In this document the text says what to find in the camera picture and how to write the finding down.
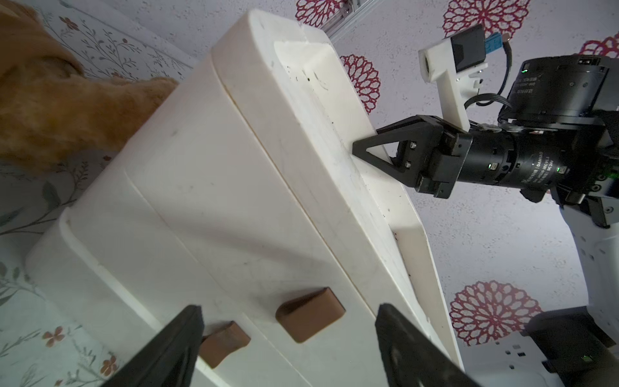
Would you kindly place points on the white plastic drawer cabinet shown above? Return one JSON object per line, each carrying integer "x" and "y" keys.
{"x": 240, "y": 194}

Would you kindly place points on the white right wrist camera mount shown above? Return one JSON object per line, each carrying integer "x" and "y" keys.
{"x": 454, "y": 65}

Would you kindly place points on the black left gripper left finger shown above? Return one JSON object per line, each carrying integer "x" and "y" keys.
{"x": 169, "y": 358}

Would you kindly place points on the aluminium corner frame post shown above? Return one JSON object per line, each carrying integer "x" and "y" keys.
{"x": 350, "y": 14}

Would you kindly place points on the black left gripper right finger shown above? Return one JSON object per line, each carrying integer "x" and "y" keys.
{"x": 410, "y": 358}

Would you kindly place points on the brown teddy bear plush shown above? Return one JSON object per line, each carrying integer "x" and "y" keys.
{"x": 50, "y": 110}

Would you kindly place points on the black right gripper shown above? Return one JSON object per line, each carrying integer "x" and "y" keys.
{"x": 430, "y": 155}

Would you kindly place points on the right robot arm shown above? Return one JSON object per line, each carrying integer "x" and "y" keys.
{"x": 557, "y": 134}

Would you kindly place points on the brown drawer handle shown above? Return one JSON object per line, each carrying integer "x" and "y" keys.
{"x": 217, "y": 346}
{"x": 306, "y": 316}

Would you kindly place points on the brown top drawer handle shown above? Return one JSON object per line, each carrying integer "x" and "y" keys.
{"x": 306, "y": 316}

